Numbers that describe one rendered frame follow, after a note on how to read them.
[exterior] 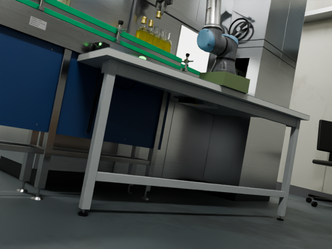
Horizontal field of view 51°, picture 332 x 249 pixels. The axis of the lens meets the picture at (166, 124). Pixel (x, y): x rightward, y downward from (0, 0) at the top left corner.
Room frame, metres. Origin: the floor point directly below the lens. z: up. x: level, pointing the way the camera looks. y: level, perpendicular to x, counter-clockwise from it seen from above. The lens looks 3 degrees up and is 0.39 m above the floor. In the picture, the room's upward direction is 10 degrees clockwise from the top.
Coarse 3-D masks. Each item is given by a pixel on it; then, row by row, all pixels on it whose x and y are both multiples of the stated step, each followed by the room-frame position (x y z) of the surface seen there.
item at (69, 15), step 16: (16, 0) 1.52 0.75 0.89; (32, 0) 1.57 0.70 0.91; (48, 0) 1.63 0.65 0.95; (64, 16) 1.69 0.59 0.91; (80, 16) 1.76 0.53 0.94; (96, 32) 1.84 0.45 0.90; (112, 32) 1.91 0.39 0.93; (144, 48) 2.10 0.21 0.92; (160, 48) 2.19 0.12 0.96; (176, 64) 2.32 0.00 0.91
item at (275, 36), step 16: (240, 0) 3.14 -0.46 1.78; (256, 0) 3.02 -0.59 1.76; (272, 0) 2.94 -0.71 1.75; (288, 0) 3.15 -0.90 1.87; (304, 0) 3.39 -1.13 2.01; (240, 16) 3.11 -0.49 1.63; (256, 16) 3.00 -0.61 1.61; (272, 16) 2.98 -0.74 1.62; (288, 16) 3.18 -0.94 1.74; (256, 32) 2.98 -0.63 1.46; (272, 32) 3.01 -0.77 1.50; (288, 32) 3.22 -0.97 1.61; (240, 48) 3.07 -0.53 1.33; (256, 48) 2.96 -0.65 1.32; (272, 48) 3.05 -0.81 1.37; (288, 48) 3.26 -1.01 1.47; (240, 64) 3.29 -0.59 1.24; (272, 64) 3.08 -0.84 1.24; (288, 64) 3.30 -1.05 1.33
